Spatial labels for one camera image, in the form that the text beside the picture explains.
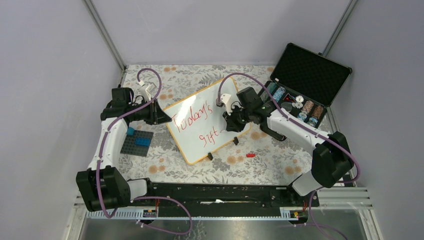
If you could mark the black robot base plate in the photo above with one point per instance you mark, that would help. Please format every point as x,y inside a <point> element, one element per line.
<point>191,195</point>

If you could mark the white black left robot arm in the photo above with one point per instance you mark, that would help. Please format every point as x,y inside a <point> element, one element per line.
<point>102,186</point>

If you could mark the grey blue lego plate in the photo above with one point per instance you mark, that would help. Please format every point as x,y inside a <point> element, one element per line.
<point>137,144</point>

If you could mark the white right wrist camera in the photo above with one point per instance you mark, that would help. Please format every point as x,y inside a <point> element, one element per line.
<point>225,100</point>

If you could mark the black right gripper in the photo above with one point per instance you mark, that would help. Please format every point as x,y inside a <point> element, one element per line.
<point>232,125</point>

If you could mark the aluminium frame rail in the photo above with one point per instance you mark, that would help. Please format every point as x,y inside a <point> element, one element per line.
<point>101,27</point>

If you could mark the black poker chip case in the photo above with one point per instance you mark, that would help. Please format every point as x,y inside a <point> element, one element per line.
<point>305,83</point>

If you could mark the grey slotted cable duct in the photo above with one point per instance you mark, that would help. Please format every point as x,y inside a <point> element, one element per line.
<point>211,213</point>

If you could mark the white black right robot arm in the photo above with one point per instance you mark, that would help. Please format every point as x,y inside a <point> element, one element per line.
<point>331,158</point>

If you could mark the yellow framed whiteboard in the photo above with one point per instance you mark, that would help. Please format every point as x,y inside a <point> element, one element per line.
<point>198,126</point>

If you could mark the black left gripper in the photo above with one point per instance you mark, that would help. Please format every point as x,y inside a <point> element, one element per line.
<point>157,115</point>

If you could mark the loose blue lego brick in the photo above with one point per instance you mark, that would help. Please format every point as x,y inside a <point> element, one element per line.
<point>130,131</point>

